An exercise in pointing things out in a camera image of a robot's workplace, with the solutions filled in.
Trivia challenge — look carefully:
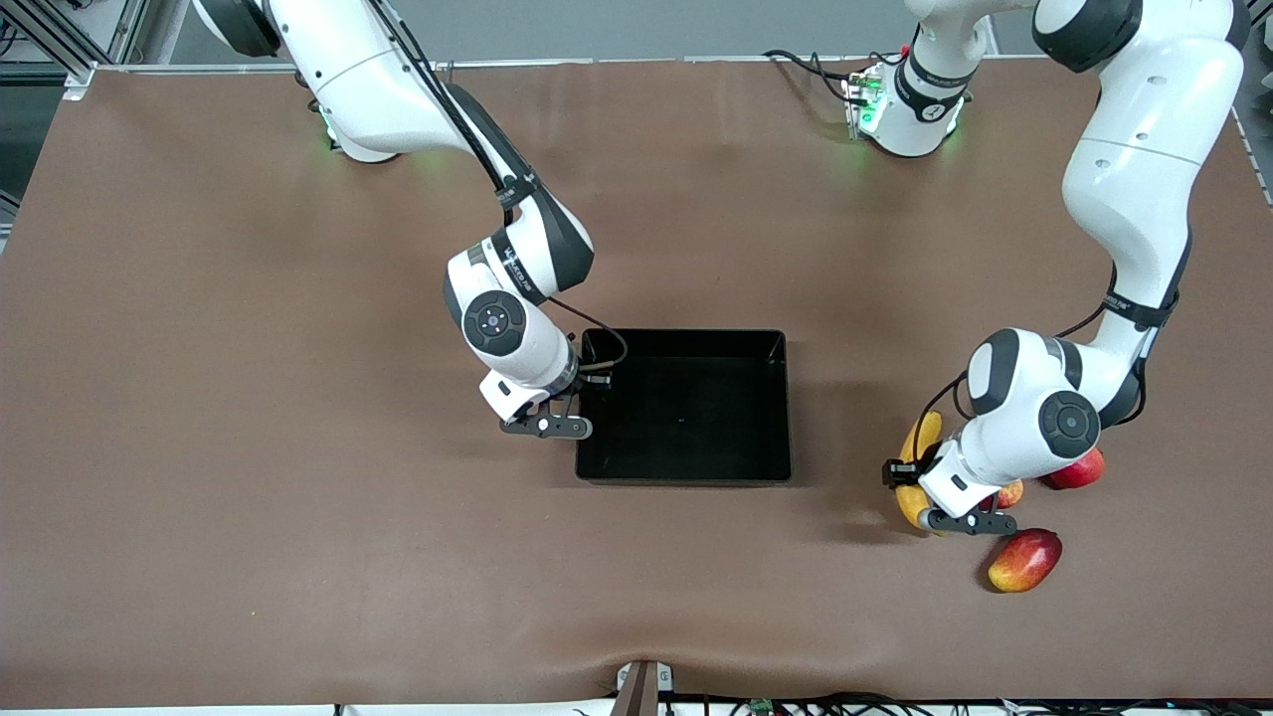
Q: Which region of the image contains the yellow banana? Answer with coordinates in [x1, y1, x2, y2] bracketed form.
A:
[894, 409, 945, 538]

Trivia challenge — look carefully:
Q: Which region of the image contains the black plastic tray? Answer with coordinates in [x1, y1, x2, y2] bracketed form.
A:
[575, 328, 794, 486]

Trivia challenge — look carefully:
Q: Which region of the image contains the red yellow mango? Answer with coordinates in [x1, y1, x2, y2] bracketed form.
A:
[988, 528, 1063, 594]

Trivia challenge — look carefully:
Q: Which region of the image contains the large red apple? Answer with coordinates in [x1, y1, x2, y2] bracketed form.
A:
[1039, 447, 1107, 491]

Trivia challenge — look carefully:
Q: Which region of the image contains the smooth table cover mat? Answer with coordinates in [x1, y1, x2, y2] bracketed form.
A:
[0, 55, 1273, 709]

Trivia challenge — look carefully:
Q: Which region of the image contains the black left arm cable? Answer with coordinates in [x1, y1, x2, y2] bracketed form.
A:
[925, 293, 1180, 458]

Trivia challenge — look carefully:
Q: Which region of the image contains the brown post with grey bracket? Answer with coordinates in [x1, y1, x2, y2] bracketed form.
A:
[615, 659, 675, 716]

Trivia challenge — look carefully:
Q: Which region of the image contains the silver table edge rail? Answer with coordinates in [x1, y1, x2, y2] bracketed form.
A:
[65, 52, 1115, 76]

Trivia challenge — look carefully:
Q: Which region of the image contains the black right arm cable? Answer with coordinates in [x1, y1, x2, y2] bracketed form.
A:
[368, 0, 630, 384]

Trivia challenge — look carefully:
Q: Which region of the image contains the black cable at arm base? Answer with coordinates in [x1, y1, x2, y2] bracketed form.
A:
[764, 48, 876, 105]

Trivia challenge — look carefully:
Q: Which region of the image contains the aluminium frame with black struts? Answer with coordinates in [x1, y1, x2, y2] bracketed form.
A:
[0, 0, 150, 95]

